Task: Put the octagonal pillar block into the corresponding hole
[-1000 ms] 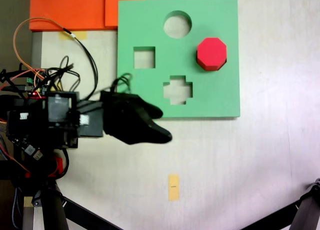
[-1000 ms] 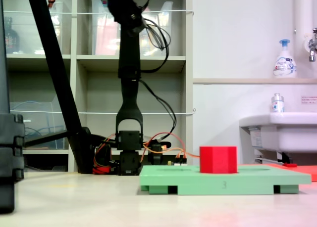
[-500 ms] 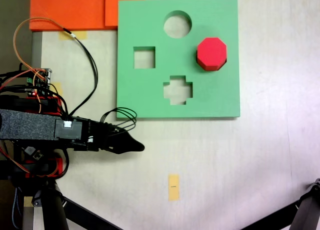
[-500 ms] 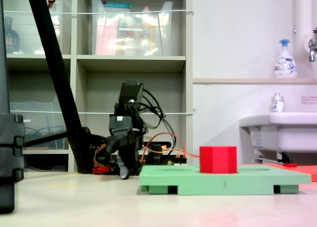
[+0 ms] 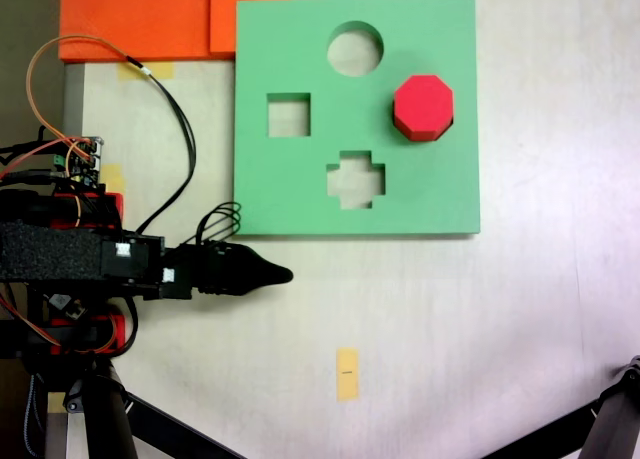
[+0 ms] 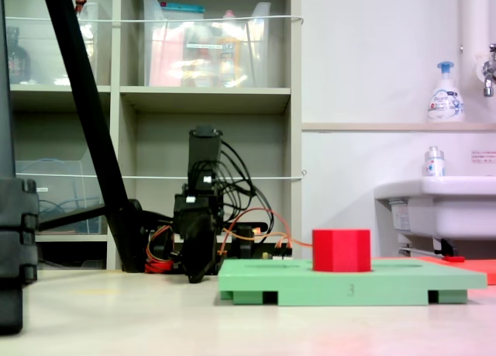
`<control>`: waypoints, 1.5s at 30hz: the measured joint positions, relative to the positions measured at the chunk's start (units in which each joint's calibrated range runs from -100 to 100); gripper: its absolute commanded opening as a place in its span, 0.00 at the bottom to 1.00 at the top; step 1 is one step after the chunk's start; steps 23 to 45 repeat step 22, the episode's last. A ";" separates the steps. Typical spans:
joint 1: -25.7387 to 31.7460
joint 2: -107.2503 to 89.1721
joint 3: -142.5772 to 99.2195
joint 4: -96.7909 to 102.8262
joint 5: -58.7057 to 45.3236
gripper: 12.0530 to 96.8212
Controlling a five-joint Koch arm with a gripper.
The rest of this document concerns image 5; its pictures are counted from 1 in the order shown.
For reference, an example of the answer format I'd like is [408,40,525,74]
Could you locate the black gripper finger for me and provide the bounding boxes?
[219,244,295,279]
[219,273,295,298]

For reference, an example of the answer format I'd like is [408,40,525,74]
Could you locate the red octagonal pillar block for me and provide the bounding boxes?
[390,74,456,144]

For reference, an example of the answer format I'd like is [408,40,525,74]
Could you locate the large orange flat block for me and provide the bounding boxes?
[58,0,214,64]

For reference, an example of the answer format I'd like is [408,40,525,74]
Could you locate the yellow tape with black mark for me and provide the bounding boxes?
[336,347,361,403]

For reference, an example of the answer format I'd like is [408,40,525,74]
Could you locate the small circuit board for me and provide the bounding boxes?
[52,136,106,186]

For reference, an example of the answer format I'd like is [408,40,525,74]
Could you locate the green shape sorter board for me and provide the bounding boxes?
[232,0,482,239]

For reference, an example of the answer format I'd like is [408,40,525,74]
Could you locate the black notched tripod leg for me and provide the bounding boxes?
[477,353,640,459]

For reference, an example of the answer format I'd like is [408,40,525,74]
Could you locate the thin black gripper wires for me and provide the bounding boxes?
[196,201,243,248]

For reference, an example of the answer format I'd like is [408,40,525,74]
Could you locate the long black cable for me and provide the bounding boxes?
[135,72,198,234]

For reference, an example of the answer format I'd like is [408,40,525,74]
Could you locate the orange servo wire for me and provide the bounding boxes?
[0,278,117,354]

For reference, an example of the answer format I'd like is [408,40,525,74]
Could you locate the black power cable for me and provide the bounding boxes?
[0,167,66,184]

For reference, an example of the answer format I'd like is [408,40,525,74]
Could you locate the braided black white cable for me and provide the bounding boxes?
[22,371,41,458]

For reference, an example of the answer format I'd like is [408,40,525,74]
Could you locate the orange wire loop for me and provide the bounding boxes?
[25,34,132,153]

